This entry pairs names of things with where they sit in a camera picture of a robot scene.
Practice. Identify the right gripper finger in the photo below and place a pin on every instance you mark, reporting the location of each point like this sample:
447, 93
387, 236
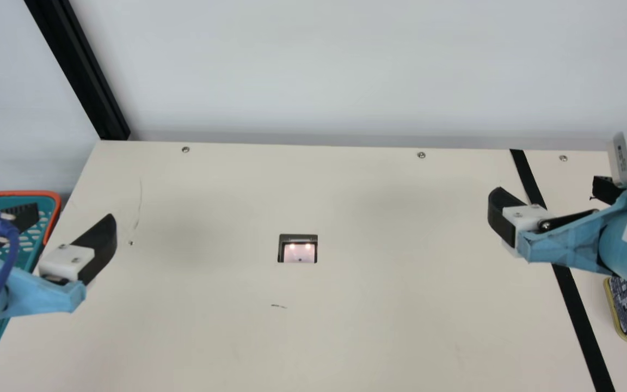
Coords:
501, 212
604, 190

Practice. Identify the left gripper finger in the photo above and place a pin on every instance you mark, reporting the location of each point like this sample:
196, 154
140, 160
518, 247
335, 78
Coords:
22, 215
96, 239

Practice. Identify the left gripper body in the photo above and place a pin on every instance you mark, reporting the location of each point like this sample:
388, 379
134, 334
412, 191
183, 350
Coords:
36, 296

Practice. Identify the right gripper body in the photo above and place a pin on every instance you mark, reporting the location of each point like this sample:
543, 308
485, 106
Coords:
575, 245

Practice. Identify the teal shopping basket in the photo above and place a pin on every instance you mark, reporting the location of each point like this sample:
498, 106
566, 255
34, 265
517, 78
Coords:
56, 215

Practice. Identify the black strip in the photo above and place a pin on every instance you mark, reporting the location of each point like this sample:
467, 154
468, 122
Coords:
579, 321

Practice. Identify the small square scanner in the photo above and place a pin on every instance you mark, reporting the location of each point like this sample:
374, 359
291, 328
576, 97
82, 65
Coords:
298, 251

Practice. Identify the black post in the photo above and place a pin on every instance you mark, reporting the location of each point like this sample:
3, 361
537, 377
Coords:
77, 65

